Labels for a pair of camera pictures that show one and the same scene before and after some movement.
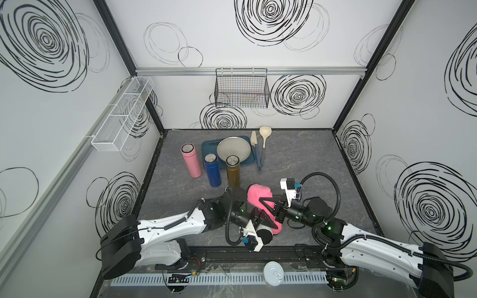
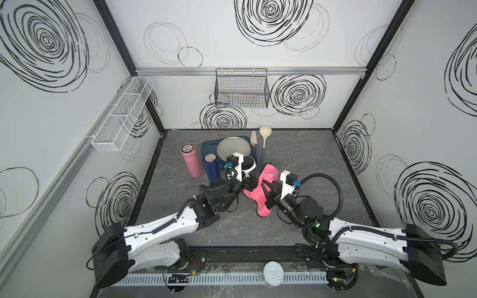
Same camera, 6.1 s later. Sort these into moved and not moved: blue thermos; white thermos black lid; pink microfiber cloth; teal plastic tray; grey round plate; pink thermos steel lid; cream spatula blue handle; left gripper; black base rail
Moved: white thermos black lid; pink microfiber cloth; left gripper
Not moved: blue thermos; black base rail; pink thermos steel lid; cream spatula blue handle; teal plastic tray; grey round plate
